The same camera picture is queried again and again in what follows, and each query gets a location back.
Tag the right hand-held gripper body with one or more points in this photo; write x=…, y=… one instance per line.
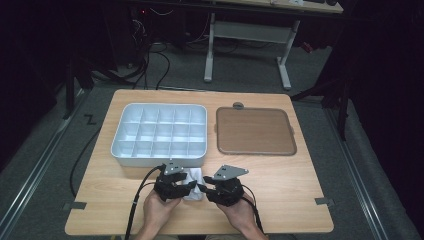
x=228, y=191

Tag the person's right hand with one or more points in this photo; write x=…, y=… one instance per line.
x=240, y=216

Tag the white sock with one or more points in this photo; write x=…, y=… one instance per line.
x=195, y=175

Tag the black metal stand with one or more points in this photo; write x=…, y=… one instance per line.
x=70, y=90
x=343, y=110

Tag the person's left hand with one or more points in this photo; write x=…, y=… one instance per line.
x=156, y=213

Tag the grey tape piece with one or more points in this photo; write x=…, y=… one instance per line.
x=324, y=201
x=74, y=205

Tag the desk with white legs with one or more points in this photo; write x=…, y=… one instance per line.
x=253, y=32

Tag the grey round table grommet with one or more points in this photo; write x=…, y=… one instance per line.
x=238, y=105

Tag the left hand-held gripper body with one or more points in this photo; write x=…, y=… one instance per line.
x=168, y=185

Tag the white compartment organizer box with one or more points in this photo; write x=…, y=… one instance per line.
x=161, y=133

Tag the brown wooden tray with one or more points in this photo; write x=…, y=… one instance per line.
x=255, y=130

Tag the metal floor rail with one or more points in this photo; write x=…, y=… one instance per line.
x=33, y=180
x=360, y=186

